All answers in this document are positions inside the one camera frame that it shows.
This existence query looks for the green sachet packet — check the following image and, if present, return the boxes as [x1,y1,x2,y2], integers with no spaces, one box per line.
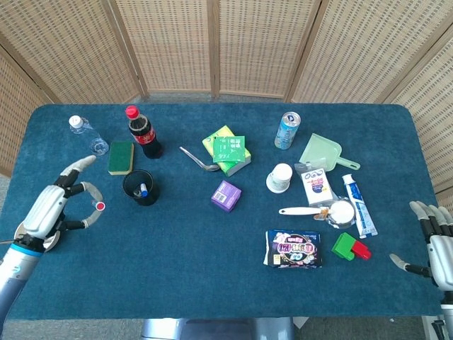
[212,135,246,164]

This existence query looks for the beige paper bowl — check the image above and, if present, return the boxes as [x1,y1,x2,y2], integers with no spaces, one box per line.
[14,226,60,252]

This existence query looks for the yellow-green tissue pack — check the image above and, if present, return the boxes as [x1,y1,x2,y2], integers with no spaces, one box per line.
[202,125,253,177]

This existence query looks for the green and red plastic block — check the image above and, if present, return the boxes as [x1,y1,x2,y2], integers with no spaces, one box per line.
[331,232,373,262]

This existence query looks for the clear plastic zip bag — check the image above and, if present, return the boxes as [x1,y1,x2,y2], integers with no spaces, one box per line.
[294,161,328,175]

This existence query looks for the dark printed pad pack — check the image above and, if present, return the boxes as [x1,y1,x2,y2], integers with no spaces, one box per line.
[263,229,323,269]

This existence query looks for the white printed box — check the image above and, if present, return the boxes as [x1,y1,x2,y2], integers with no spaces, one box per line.
[299,167,336,207]

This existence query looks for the white and blue toothpaste tube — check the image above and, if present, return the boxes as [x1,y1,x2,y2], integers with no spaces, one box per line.
[341,174,379,239]

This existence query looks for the blue table cloth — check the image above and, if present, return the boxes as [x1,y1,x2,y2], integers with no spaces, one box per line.
[0,103,440,322]

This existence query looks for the purple small box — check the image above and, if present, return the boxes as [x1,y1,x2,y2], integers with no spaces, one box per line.
[211,180,243,213]

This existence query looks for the white handled brush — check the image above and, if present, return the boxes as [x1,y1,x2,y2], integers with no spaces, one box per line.
[278,206,332,220]

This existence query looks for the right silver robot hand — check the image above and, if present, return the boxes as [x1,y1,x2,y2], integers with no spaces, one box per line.
[389,200,453,295]

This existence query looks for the light blue drink can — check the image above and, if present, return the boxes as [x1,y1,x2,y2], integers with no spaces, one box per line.
[274,111,302,150]

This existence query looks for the cola bottle with red cap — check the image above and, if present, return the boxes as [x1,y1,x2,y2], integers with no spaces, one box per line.
[125,105,166,159]

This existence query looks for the pale green plastic dustpan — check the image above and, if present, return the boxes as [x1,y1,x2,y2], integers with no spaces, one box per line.
[299,132,361,172]

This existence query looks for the round white container in wrap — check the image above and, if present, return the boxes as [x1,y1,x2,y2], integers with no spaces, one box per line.
[325,198,356,230]

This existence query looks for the clear plastic water bottle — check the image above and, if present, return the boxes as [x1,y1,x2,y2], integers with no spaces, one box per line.
[68,115,110,156]

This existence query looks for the black pen cup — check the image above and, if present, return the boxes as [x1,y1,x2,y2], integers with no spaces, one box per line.
[122,169,161,207]

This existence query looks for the white plastic cup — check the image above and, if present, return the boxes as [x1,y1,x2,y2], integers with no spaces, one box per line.
[265,162,294,194]

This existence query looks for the woven bamboo folding screen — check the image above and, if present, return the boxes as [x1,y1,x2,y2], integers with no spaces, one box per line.
[0,0,453,194]

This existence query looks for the green and yellow sponge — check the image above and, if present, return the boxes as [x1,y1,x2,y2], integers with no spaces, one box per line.
[108,141,135,176]

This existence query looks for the bent metal spoon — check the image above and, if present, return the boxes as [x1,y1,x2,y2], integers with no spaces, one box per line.
[178,146,221,173]

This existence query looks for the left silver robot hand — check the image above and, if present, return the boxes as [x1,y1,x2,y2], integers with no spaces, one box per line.
[19,154,106,253]

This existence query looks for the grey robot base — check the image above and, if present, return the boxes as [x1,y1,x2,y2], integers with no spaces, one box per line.
[141,317,295,340]

